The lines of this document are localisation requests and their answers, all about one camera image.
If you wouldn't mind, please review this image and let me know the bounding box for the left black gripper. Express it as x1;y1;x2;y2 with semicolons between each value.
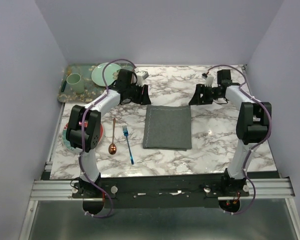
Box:
126;81;152;105

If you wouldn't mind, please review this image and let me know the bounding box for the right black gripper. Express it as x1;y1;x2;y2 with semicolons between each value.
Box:
188;83;222;106

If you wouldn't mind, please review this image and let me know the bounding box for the dark grey cloth napkin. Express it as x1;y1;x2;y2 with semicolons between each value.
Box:
143;105;192;151

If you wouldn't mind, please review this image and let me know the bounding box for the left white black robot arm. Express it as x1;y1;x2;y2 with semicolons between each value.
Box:
66;69;151;198

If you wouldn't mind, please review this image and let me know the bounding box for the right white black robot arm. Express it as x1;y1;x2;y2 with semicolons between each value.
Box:
189;69;272;196

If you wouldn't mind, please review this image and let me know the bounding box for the blue metal fork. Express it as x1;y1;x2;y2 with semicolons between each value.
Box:
122;125;134;165

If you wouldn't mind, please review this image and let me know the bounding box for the green floral tray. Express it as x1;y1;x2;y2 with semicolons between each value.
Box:
57;63;105;103

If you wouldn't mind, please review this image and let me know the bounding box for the mint green plate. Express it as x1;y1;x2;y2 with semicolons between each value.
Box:
91;62;121;87

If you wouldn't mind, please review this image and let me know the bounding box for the copper spoon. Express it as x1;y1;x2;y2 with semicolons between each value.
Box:
108;118;117;155

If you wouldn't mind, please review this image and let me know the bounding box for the mint green cup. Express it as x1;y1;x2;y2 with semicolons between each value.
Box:
66;73;84;94

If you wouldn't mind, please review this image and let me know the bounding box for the red blue floral plate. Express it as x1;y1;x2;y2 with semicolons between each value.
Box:
62;124;104;154

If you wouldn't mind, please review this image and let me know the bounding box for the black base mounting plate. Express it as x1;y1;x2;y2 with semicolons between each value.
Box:
72;173;249;209

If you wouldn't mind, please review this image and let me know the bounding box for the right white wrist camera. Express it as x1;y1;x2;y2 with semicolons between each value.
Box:
202;73;214;87

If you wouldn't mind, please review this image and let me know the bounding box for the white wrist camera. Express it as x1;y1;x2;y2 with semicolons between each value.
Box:
136;71;149;87
202;73;214;87

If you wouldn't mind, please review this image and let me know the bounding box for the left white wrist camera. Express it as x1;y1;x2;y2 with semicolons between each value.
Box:
136;71;149;87

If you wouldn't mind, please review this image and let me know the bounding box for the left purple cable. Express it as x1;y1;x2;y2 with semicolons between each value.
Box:
78;58;137;219

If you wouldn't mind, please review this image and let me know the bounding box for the green handled utensil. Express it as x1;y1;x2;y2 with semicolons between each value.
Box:
61;80;67;92

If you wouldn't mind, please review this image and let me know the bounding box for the aluminium frame rail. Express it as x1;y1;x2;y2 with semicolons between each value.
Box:
30;178;295;201

